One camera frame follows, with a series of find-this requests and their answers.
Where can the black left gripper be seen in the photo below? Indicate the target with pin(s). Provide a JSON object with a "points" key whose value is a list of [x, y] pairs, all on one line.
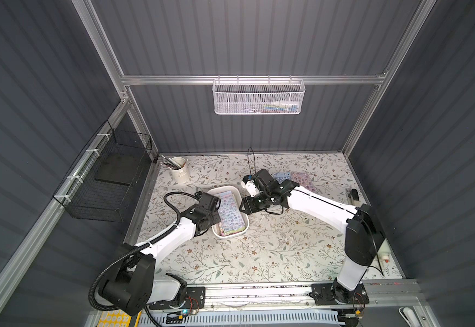
{"points": [[212, 215]]}

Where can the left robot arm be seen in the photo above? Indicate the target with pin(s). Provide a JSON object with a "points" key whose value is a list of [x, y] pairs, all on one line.
{"points": [[129, 283]]}

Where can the white plastic storage tray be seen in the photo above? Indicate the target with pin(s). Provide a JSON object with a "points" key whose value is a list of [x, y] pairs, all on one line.
{"points": [[216, 228]]}

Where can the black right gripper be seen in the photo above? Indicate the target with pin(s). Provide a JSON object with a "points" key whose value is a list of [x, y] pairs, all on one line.
{"points": [[252, 203]]}

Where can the yellow calculator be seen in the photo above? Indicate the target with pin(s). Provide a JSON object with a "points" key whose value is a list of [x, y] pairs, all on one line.
{"points": [[117, 319]]}

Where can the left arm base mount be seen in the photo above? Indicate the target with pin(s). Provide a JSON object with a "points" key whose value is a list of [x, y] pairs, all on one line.
{"points": [[188, 298]]}

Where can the black white handheld device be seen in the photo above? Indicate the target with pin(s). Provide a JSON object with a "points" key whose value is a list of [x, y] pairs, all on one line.
{"points": [[354, 198]]}

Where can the white wire wall basket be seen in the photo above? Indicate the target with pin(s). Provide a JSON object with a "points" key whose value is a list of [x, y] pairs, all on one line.
{"points": [[233, 95]]}

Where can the pink 3D sticker sheet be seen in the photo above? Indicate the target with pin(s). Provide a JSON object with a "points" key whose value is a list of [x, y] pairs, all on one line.
{"points": [[304, 180]]}

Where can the black wire wall basket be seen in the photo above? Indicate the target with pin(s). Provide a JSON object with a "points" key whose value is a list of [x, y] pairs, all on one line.
{"points": [[109, 177]]}

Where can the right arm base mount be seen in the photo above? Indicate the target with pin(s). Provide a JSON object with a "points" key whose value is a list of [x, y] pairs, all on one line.
{"points": [[332, 293]]}

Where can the light blue sticker sheet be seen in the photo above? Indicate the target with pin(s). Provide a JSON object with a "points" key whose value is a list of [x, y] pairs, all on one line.
{"points": [[232, 221]]}

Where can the white slotted cable duct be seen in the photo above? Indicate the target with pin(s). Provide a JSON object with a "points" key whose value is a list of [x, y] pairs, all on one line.
{"points": [[298, 317]]}

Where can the cream metal pen bucket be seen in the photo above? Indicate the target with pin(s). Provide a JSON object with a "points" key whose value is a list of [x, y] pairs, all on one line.
{"points": [[180, 173]]}

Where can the white object bottom right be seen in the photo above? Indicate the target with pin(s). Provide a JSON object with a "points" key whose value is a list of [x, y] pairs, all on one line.
{"points": [[409, 316]]}

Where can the items in white basket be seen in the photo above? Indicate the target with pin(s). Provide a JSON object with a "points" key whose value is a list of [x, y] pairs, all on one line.
{"points": [[274, 107]]}

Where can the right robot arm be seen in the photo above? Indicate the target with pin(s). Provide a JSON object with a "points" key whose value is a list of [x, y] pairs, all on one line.
{"points": [[362, 231]]}

